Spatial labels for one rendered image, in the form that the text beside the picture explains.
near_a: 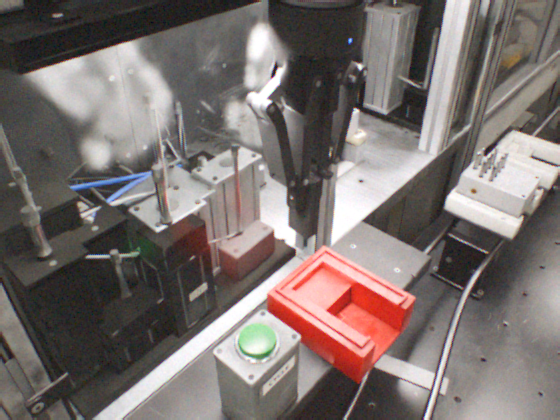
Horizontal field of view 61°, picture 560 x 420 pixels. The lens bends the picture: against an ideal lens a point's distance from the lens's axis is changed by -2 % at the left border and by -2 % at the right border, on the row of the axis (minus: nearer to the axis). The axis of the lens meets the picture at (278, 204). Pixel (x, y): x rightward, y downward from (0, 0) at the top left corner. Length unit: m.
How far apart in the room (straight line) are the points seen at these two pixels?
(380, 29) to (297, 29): 0.76
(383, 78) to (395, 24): 0.12
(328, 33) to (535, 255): 0.98
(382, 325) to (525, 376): 0.39
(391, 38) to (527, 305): 0.63
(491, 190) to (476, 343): 0.29
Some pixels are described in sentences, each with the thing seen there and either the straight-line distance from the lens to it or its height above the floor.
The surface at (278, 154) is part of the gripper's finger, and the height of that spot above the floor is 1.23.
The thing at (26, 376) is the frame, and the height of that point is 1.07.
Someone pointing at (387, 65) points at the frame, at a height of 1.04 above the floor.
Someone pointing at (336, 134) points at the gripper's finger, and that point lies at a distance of 0.47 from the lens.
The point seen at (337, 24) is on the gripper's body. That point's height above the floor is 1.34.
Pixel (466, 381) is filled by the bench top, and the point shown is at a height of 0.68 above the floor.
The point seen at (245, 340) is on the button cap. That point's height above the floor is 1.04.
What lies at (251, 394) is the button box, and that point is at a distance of 0.52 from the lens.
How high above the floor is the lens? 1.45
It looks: 38 degrees down
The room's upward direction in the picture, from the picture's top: straight up
